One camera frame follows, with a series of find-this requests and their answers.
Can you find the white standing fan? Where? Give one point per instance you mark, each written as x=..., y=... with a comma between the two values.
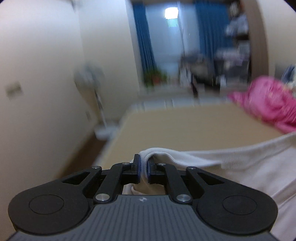
x=88, y=77

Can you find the blue curtain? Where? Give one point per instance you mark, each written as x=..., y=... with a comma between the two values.
x=144, y=42
x=212, y=20

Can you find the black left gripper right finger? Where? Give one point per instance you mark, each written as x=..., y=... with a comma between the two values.
x=222, y=204

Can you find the white long-sleeve shirt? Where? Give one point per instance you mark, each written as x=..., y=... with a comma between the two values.
x=268, y=167

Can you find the pink floral quilt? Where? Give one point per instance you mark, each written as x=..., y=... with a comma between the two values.
x=268, y=100

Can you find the blue curtain right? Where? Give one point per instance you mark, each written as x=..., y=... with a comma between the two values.
x=212, y=20

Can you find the blue curtain left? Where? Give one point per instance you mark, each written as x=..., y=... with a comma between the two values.
x=144, y=42

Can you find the wall light switch plate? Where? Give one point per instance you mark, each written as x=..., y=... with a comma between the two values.
x=13, y=90

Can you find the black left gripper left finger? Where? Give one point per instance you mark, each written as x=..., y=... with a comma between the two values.
x=63, y=204

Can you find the tan mattress bed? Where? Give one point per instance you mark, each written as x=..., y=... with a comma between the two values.
x=209, y=123

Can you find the wall power socket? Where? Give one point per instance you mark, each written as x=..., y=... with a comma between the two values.
x=88, y=115

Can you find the black bag on windowsill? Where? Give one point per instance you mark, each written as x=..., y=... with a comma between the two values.
x=194, y=70

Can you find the potted green plant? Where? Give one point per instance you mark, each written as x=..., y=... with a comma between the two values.
x=154, y=77

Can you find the cluttered storage shelf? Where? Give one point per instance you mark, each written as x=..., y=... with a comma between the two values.
x=233, y=64

